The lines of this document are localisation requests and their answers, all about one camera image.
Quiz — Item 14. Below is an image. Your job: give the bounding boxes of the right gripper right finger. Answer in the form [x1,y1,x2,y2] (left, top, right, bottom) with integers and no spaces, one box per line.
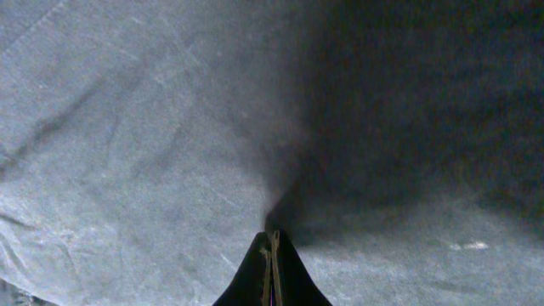
[270,230,332,306]

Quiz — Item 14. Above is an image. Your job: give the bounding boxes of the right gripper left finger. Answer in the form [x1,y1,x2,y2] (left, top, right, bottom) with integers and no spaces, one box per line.
[213,232,272,306]

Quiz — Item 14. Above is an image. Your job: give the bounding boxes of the navy blue shorts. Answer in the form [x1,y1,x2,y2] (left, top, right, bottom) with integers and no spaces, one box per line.
[1,1,543,305]

